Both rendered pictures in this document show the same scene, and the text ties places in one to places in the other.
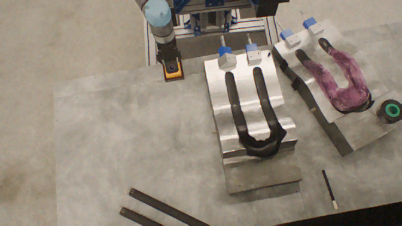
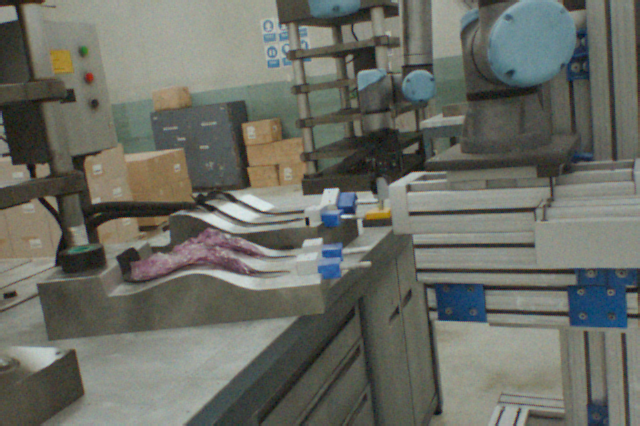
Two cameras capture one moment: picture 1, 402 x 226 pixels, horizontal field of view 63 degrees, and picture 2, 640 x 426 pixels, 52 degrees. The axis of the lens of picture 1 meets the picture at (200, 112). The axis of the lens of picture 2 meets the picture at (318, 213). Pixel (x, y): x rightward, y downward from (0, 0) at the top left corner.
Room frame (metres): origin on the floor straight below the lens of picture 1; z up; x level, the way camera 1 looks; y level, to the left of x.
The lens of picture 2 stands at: (1.23, -1.53, 1.18)
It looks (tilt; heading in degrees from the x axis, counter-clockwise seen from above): 11 degrees down; 116
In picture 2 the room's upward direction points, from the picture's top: 8 degrees counter-clockwise
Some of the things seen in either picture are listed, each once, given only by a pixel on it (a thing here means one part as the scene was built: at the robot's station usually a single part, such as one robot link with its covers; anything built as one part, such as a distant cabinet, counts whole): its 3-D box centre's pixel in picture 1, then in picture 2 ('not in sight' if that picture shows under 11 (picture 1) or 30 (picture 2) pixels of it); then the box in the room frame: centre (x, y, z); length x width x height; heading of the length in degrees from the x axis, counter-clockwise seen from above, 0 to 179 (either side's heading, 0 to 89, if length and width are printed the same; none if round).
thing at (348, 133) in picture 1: (337, 81); (197, 276); (0.46, -0.53, 0.86); 0.50 x 0.26 x 0.11; 20
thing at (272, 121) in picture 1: (253, 109); (244, 207); (0.37, -0.19, 0.92); 0.35 x 0.16 x 0.09; 3
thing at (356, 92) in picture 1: (339, 76); (196, 253); (0.46, -0.52, 0.90); 0.26 x 0.18 x 0.08; 20
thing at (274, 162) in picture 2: not in sight; (280, 151); (-2.83, 5.84, 0.42); 0.86 x 0.33 x 0.83; 2
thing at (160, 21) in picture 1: (158, 17); (374, 91); (0.63, 0.09, 1.15); 0.09 x 0.08 x 0.11; 23
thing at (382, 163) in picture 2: (166, 42); (383, 152); (0.64, 0.09, 0.99); 0.09 x 0.08 x 0.12; 3
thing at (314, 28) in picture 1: (308, 22); (335, 267); (0.73, -0.48, 0.86); 0.13 x 0.05 x 0.05; 20
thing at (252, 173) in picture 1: (250, 117); (244, 226); (0.35, -0.18, 0.87); 0.50 x 0.26 x 0.14; 3
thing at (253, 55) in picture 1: (250, 47); (337, 218); (0.63, -0.23, 0.89); 0.13 x 0.05 x 0.05; 3
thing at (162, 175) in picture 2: not in sight; (117, 197); (-3.33, 3.38, 0.37); 1.20 x 0.82 x 0.74; 10
